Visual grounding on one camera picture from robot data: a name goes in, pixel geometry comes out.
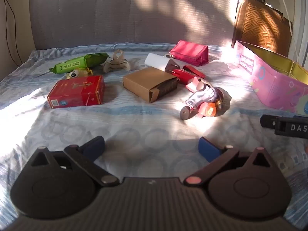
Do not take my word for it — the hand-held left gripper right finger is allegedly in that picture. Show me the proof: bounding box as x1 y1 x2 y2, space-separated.
184 137 275 187

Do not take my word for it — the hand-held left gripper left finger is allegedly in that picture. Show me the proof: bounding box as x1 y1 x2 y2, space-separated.
31 136 120 187

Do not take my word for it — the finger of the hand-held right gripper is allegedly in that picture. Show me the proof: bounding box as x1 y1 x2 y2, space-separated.
260 114 308 139

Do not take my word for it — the pink tin box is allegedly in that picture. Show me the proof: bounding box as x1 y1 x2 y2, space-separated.
234 40 308 114

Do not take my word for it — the silver purple toy figure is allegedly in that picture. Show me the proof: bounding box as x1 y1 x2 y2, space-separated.
180 76 223 121

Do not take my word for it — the red cardboard box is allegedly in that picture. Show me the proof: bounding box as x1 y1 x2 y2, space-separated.
47 75 105 109

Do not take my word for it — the small panda figure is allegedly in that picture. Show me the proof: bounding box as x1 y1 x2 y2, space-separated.
64 67 94 80

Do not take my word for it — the red stapler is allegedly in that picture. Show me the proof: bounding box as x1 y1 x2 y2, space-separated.
171 65 206 85

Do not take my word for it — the brown cardboard box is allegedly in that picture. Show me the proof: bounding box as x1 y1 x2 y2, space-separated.
123 67 179 103

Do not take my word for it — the green snack packet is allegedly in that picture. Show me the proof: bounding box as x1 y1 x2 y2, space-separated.
49 53 110 75

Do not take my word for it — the beige hair claw clip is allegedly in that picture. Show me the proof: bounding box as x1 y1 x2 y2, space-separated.
103 50 130 73

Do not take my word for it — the pink zip purse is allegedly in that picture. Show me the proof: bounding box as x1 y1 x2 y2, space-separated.
164 40 209 67

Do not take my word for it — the white charger plug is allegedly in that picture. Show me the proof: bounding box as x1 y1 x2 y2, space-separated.
144 53 181 74

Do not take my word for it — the blue patterned bedsheet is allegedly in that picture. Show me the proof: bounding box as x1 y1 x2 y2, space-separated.
0 43 308 231

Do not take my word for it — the blue striped mattress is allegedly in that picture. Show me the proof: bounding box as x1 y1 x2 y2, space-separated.
285 168 308 224

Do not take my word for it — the white window frame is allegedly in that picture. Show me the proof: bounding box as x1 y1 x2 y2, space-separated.
292 0 308 64

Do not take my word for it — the white cable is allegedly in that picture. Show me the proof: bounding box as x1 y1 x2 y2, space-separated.
276 0 299 61

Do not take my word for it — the black cable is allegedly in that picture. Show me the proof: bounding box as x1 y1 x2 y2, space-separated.
2 0 23 63

